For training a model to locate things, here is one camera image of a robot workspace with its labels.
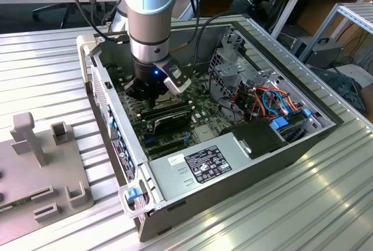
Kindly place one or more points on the black expansion slot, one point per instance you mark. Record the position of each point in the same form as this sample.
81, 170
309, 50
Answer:
169, 151
166, 144

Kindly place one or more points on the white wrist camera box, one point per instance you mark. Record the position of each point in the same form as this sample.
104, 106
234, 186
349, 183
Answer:
177, 83

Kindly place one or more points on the green motherboard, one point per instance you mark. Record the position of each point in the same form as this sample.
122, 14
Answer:
204, 111

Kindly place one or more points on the blue card retention clip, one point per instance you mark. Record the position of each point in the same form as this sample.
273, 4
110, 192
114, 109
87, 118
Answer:
110, 123

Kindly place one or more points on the silver chipset heatsink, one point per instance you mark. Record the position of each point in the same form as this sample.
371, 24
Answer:
204, 133

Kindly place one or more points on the black plastic shroud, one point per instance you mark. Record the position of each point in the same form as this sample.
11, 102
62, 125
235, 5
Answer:
256, 140

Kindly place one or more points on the grey open PC case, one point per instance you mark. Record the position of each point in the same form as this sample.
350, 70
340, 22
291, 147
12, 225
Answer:
247, 187

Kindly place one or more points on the silver metal drive cage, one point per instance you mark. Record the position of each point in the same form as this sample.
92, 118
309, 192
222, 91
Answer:
230, 70

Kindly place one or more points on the silver CPU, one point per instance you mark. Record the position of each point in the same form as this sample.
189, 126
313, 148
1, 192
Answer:
164, 98

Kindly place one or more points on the blue case latch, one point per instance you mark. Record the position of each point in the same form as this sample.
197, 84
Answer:
131, 194

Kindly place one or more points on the black expansion card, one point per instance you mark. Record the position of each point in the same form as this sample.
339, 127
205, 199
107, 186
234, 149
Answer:
172, 123

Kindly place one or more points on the aluminium profile frame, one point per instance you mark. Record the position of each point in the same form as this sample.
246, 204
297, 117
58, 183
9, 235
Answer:
354, 15

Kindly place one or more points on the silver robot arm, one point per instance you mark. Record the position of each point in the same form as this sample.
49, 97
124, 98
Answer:
148, 9

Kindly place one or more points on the black office chair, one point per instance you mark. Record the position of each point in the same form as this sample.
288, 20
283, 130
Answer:
68, 12

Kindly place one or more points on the dark teal bin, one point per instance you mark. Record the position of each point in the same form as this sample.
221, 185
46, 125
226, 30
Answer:
341, 88

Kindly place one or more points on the green RAM stick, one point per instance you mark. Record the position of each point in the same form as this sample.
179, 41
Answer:
166, 111
7, 208

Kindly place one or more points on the blue expansion slot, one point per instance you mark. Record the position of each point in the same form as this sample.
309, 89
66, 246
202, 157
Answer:
149, 139

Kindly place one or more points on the small blue plastic clip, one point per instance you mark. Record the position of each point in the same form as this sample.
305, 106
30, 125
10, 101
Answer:
306, 112

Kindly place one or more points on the blue disk carrier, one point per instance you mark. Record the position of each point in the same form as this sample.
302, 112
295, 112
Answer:
279, 123

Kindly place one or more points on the silver power supply unit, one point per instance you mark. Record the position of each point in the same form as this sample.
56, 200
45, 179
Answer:
175, 181

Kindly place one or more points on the brown cardboard box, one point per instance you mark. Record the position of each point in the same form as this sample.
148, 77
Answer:
367, 99

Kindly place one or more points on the grey parts rack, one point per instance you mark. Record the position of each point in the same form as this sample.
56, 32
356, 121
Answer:
43, 175

